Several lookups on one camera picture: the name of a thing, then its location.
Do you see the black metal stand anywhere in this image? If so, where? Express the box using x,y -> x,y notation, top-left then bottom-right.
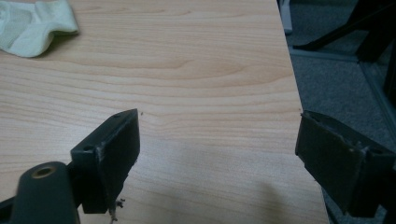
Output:
292,0 -> 396,63

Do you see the light green sock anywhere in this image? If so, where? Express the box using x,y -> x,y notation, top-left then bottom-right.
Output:
0,0 -> 80,59

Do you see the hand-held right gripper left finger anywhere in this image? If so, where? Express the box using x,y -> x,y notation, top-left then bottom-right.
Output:
70,108 -> 141,215

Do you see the white metal table frame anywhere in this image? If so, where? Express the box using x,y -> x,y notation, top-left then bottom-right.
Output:
277,0 -> 294,35

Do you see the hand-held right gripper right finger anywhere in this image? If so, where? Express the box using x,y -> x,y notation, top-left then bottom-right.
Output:
294,109 -> 396,218

